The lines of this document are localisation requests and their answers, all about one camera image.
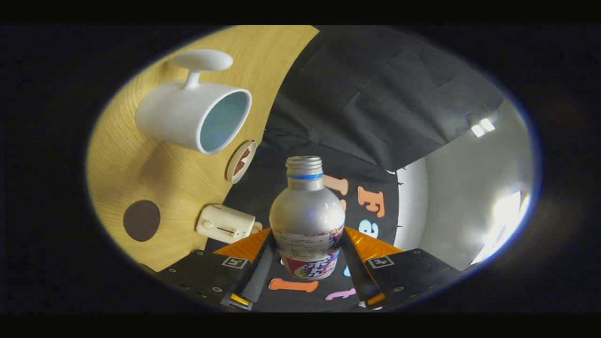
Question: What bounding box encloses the wooden table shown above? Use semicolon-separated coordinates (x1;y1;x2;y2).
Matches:
86;26;320;273

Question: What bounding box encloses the ceiling tube light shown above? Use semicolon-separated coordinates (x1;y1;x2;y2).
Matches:
470;117;496;138

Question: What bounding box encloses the small white snack dish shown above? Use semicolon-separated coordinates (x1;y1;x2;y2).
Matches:
226;140;258;184

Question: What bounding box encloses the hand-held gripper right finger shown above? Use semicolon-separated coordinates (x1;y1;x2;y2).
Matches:
339;227;463;309

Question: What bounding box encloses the white cup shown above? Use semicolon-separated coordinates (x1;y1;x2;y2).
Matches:
135;49;253;155

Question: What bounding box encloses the small cream white appliance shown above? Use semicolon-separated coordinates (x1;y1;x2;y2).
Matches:
196;204;262;245

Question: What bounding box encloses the silver juice bottle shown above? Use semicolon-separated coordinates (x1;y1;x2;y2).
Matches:
269;156;346;281

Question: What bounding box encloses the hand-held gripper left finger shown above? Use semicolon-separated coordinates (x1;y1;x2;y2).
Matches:
157;228;277;311

